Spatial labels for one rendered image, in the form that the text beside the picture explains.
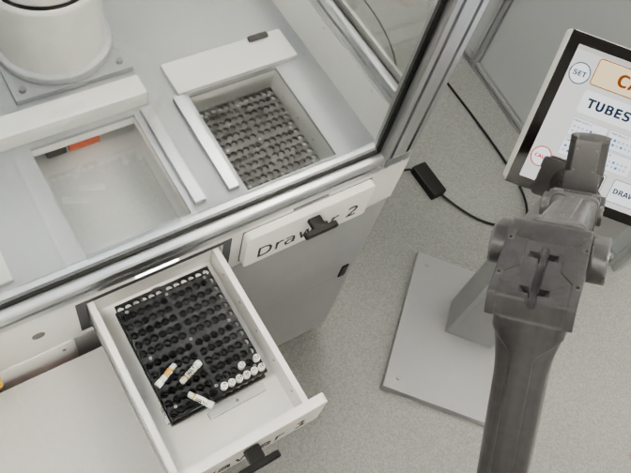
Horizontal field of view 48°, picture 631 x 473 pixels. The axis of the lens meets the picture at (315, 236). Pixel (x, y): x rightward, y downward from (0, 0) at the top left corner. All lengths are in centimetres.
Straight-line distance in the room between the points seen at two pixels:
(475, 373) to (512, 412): 162
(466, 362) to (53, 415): 137
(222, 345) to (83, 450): 30
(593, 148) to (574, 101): 36
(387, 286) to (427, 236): 26
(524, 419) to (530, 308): 11
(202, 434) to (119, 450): 16
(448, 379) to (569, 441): 43
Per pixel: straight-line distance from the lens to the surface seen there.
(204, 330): 123
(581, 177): 111
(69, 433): 134
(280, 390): 128
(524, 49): 284
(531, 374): 66
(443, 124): 282
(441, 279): 240
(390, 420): 221
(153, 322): 124
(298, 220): 132
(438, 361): 227
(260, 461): 116
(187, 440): 124
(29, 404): 136
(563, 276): 65
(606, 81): 147
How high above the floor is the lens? 205
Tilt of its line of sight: 59 degrees down
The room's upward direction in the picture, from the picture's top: 21 degrees clockwise
